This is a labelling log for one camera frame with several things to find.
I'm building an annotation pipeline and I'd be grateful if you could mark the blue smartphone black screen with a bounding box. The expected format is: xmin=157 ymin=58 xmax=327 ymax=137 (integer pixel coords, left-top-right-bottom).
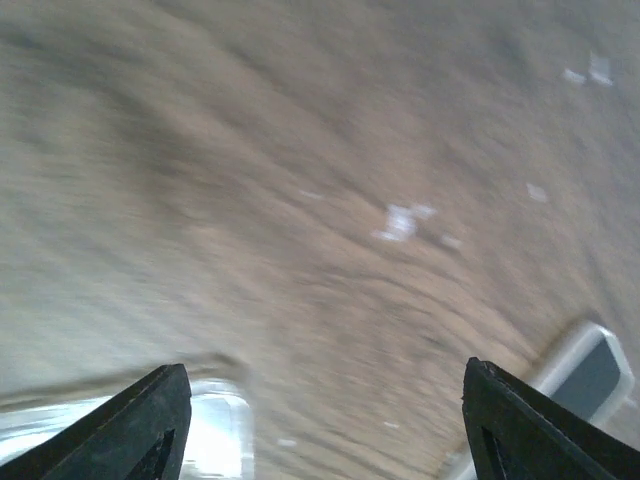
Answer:
xmin=550 ymin=339 xmax=621 ymax=421

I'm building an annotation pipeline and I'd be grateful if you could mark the clear magsafe phone case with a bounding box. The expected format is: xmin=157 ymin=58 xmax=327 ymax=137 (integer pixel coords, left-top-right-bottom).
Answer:
xmin=1 ymin=378 xmax=255 ymax=480

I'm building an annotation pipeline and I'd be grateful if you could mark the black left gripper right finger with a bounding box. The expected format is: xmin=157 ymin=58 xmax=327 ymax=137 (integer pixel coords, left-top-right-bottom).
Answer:
xmin=462 ymin=357 xmax=633 ymax=480

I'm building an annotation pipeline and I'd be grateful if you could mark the pale pink phone case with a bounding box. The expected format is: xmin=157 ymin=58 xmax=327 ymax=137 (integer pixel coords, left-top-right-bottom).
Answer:
xmin=526 ymin=316 xmax=635 ymax=427

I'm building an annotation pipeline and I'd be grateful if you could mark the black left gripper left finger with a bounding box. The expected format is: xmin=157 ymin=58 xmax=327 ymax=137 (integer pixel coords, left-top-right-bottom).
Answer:
xmin=1 ymin=364 xmax=192 ymax=479

